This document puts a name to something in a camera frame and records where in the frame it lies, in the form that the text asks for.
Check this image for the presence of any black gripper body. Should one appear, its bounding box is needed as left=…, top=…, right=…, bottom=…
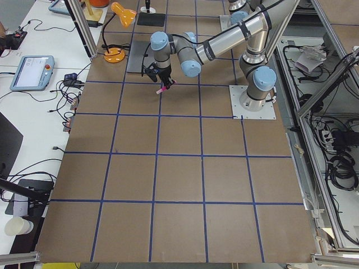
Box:
left=157, top=65, right=172, bottom=83

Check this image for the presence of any pink pen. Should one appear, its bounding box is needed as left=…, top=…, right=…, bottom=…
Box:
left=156, top=80, right=177, bottom=95

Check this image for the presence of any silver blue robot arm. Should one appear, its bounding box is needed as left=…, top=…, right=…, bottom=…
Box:
left=141, top=0, right=298, bottom=112

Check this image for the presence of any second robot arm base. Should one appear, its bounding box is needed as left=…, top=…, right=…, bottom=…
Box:
left=228, top=0, right=251, bottom=14

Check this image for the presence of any silver laptop notebook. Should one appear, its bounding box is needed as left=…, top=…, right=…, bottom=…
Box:
left=126, top=40, right=154, bottom=73

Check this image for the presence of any black mousepad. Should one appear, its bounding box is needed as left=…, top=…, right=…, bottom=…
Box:
left=137, top=12, right=166, bottom=27

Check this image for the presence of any orange desk lamp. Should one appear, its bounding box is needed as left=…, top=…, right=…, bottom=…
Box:
left=102, top=1, right=137, bottom=63

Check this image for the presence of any wooden stand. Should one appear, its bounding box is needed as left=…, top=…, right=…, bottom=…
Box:
left=83, top=0, right=103, bottom=22

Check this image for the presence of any blue teach pendant tablet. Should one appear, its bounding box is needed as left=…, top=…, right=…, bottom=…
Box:
left=10, top=55, right=55, bottom=91

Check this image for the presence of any white paper cup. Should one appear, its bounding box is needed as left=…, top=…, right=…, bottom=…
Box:
left=4, top=217, right=34, bottom=236

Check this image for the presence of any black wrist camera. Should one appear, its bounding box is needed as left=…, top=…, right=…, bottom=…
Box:
left=141, top=62, right=158, bottom=82

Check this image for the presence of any aluminium frame post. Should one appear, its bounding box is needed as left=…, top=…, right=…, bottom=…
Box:
left=65, top=0, right=97, bottom=59

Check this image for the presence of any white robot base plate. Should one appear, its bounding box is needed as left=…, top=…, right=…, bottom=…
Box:
left=229, top=85, right=276, bottom=120

